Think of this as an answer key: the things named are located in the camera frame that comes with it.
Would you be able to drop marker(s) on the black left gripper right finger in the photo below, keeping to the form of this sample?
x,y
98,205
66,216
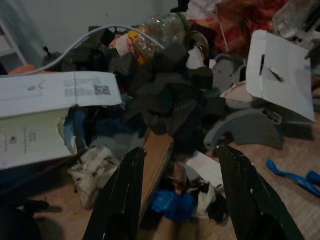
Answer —
x,y
246,195

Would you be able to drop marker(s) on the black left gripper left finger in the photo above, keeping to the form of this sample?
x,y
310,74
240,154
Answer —
x,y
120,197

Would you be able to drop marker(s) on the dirty white crumpled tissue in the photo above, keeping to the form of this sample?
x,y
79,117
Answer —
x,y
91,170

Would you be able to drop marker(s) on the crumpled black white paper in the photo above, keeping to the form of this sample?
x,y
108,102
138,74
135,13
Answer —
x,y
205,197

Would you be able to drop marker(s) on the blue plastic strip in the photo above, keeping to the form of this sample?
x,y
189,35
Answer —
x,y
287,173

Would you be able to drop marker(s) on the brown cardboard strip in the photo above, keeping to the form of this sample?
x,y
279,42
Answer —
x,y
156,165

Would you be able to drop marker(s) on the white paper sheet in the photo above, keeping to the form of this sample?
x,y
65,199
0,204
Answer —
x,y
206,166

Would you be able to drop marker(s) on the blue plastic wrapper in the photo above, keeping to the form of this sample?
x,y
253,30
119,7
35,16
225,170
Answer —
x,y
172,201

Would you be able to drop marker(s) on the grey curved plastic part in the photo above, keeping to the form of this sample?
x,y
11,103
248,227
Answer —
x,y
250,127

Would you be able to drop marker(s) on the dark grey foam pile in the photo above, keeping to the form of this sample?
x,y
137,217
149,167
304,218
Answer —
x,y
162,100

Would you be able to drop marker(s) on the white printed cardboard box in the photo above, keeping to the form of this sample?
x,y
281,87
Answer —
x,y
45,117

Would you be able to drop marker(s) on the white folded carton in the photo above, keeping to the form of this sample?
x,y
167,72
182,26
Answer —
x,y
277,75

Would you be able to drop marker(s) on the round metal can lid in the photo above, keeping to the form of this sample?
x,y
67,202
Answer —
x,y
198,42

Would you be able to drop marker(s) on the clear plastic bottle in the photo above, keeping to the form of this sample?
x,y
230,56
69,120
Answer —
x,y
156,37

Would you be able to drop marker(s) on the orange red plastic bag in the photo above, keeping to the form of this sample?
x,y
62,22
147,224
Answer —
x,y
240,22

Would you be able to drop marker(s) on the grey plastic bracket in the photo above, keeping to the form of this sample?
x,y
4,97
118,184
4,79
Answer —
x,y
226,72

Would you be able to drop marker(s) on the white shelf frame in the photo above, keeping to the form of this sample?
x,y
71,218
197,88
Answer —
x,y
11,47

